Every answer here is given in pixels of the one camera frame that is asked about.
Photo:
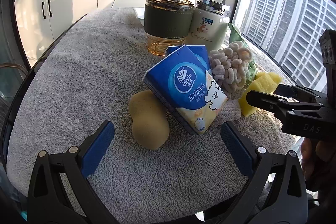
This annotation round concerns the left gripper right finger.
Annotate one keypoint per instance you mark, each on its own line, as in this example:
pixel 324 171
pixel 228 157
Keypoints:
pixel 275 191

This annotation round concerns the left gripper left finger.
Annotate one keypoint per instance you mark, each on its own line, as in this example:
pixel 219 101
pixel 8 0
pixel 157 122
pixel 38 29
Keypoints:
pixel 48 201

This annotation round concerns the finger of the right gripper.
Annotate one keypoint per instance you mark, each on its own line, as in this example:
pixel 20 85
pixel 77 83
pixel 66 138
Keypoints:
pixel 288 109
pixel 300 93

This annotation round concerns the yellow sponge block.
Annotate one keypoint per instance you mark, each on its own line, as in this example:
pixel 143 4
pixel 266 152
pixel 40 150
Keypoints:
pixel 263 82

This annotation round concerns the grey knitted cloth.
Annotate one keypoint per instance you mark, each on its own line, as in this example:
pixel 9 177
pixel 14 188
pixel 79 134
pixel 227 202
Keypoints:
pixel 231 111

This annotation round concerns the beige chenille noodle duster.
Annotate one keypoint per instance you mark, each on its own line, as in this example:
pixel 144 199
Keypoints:
pixel 228 69

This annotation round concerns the green patterned cloth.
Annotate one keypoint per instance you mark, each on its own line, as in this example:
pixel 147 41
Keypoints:
pixel 238 44

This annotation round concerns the blue Vinda tissue pack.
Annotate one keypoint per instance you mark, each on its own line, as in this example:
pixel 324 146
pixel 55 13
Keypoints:
pixel 187 89

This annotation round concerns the tan beauty sponge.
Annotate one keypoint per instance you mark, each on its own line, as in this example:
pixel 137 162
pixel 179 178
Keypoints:
pixel 150 127

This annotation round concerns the person's right hand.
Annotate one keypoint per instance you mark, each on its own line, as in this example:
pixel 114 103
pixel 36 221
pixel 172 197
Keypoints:
pixel 318 164

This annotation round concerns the white ceramic mug chrome lid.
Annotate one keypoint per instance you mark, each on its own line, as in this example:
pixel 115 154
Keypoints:
pixel 209 24

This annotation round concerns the grey fluffy table towel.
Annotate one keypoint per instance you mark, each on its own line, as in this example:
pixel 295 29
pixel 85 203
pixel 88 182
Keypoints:
pixel 89 78

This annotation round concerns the amber glass tumbler green sleeve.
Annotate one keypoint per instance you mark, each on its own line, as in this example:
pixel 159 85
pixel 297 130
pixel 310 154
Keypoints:
pixel 166 23

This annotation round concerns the white plastic tray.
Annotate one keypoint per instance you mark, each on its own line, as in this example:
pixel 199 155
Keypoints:
pixel 140 14

